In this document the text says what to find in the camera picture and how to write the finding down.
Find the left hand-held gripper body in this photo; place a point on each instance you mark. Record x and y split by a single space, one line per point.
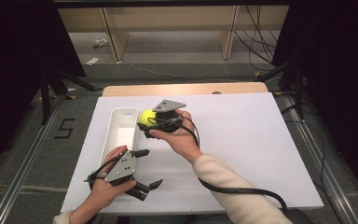
122 168

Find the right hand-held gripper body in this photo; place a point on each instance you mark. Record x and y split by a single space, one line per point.
169 105

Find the yellow tennis ball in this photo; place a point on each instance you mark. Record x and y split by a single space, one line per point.
146 115

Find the white plastic bin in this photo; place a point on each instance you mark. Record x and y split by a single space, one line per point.
121 130

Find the person's left hand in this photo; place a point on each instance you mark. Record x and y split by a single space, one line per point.
101 193

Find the person's right hand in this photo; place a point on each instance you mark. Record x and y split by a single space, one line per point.
180 140

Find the white power strip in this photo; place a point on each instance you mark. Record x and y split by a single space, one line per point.
92 61

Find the white table cover board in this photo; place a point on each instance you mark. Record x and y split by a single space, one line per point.
245 140

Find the light wooden desk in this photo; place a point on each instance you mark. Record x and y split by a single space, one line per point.
174 17

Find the small white device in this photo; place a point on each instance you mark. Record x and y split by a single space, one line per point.
101 42

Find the black tripod stand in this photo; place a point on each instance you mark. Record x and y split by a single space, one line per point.
45 99
297 90

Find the black curtain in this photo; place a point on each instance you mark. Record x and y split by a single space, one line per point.
18 62
345 77

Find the aluminium floor rail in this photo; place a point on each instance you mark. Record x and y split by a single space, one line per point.
320 174
21 174

